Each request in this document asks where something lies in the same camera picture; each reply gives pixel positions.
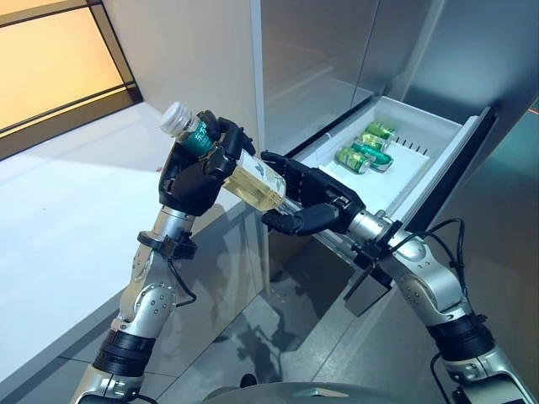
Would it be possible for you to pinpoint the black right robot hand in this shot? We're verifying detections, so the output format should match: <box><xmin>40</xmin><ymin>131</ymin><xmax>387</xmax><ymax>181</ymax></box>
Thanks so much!
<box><xmin>259</xmin><ymin>151</ymin><xmax>366</xmax><ymax>237</ymax></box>

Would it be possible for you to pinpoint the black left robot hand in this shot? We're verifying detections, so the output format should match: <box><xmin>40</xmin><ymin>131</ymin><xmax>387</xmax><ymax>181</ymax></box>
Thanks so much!
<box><xmin>157</xmin><ymin>109</ymin><xmax>256</xmax><ymax>218</ymax></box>

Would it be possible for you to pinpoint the clear tea bottle white cap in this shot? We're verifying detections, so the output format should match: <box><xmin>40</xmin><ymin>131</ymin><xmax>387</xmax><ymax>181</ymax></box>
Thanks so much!
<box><xmin>157</xmin><ymin>102</ymin><xmax>296</xmax><ymax>214</ymax></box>

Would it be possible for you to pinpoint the white fridge drawer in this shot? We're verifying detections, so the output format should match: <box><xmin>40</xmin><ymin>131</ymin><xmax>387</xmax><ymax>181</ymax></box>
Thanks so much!
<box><xmin>290</xmin><ymin>95</ymin><xmax>500</xmax><ymax>270</ymax></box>

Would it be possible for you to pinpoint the silver fridge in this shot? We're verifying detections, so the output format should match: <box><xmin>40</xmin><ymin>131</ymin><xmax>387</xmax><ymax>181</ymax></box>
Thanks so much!
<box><xmin>250</xmin><ymin>0</ymin><xmax>539</xmax><ymax>321</ymax></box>

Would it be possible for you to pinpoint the light green drink can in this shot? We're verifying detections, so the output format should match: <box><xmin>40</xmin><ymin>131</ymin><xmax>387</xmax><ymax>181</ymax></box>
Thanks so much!
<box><xmin>335</xmin><ymin>146</ymin><xmax>371</xmax><ymax>173</ymax></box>
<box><xmin>365</xmin><ymin>121</ymin><xmax>398</xmax><ymax>142</ymax></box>
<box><xmin>357</xmin><ymin>132</ymin><xmax>391</xmax><ymax>152</ymax></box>

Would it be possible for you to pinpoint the dark green drink can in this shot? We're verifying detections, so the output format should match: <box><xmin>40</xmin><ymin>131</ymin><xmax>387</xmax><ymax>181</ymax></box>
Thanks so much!
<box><xmin>350</xmin><ymin>141</ymin><xmax>393</xmax><ymax>173</ymax></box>

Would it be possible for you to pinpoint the tall white cabinet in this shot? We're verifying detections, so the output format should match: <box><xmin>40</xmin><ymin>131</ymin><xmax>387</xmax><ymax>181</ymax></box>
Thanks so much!
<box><xmin>104</xmin><ymin>0</ymin><xmax>270</xmax><ymax>295</ymax></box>

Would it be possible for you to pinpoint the grey robot torso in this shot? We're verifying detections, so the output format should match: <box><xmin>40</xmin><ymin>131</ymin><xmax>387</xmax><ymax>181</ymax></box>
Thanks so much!
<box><xmin>201</xmin><ymin>380</ymin><xmax>426</xmax><ymax>404</ymax></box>

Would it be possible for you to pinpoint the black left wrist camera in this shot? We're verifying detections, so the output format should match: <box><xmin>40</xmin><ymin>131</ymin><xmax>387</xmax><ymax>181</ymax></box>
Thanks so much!
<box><xmin>137</xmin><ymin>229</ymin><xmax>198</xmax><ymax>258</ymax></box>

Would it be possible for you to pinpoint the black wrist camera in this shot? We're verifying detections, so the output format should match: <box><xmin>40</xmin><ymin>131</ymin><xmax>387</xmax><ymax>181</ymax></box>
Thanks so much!
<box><xmin>137</xmin><ymin>229</ymin><xmax>198</xmax><ymax>258</ymax></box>
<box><xmin>353</xmin><ymin>219</ymin><xmax>406</xmax><ymax>291</ymax></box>

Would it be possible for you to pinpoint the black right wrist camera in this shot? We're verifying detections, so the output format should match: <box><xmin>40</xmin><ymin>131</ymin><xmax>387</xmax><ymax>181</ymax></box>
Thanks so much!
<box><xmin>353</xmin><ymin>219</ymin><xmax>406</xmax><ymax>291</ymax></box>

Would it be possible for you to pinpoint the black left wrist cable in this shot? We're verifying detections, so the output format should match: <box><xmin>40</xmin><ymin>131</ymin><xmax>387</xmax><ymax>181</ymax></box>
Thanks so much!
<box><xmin>166</xmin><ymin>256</ymin><xmax>198</xmax><ymax>306</ymax></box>

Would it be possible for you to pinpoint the orange lit window dark frame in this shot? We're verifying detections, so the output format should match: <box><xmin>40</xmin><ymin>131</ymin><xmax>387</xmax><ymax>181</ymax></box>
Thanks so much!
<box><xmin>0</xmin><ymin>0</ymin><xmax>144</xmax><ymax>161</ymax></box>

